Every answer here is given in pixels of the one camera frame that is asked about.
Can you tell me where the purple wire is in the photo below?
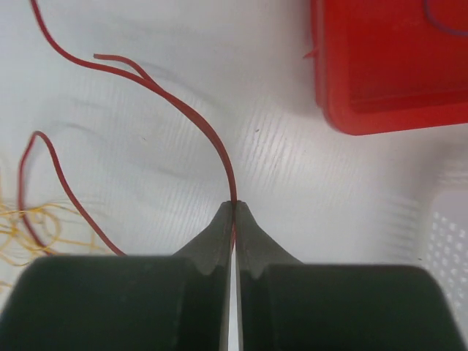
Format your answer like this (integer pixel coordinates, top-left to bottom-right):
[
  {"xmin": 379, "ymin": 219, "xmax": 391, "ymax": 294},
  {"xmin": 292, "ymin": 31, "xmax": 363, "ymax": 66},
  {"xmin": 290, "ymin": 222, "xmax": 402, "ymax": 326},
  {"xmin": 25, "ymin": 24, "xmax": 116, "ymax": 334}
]
[{"xmin": 423, "ymin": 0, "xmax": 468, "ymax": 37}]

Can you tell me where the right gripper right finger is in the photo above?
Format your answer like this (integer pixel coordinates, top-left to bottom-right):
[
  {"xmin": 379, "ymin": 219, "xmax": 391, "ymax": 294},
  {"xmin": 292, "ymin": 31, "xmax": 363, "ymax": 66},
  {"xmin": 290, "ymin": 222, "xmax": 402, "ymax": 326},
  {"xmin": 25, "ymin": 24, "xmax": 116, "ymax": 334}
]
[{"xmin": 235, "ymin": 201, "xmax": 467, "ymax": 350}]

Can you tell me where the red plastic tray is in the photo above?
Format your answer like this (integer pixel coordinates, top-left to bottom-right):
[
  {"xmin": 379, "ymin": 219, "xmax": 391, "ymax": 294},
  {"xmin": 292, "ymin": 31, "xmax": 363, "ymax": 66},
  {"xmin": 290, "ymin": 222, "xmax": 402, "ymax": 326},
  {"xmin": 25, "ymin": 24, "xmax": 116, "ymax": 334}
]
[{"xmin": 309, "ymin": 1, "xmax": 467, "ymax": 135}]

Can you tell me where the white perforated basket right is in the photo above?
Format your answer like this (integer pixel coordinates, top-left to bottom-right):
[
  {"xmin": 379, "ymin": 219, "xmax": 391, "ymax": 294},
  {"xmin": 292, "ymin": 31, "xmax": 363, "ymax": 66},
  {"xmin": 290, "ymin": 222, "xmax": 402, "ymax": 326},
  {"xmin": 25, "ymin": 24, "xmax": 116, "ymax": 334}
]
[{"xmin": 426, "ymin": 188, "xmax": 467, "ymax": 337}]

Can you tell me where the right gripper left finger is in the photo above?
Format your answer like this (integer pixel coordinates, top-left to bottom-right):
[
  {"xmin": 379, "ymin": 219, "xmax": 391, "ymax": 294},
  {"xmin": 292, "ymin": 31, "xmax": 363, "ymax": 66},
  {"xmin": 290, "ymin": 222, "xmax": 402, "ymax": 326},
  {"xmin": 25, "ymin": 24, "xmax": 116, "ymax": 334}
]
[{"xmin": 1, "ymin": 202, "xmax": 233, "ymax": 350}]

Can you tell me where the thick red wire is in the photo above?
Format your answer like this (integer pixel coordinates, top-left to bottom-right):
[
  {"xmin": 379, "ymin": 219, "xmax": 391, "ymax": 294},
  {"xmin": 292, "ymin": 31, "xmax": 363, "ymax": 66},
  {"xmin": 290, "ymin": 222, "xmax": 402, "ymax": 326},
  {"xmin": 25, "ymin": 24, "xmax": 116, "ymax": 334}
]
[{"xmin": 17, "ymin": 0, "xmax": 237, "ymax": 257}]

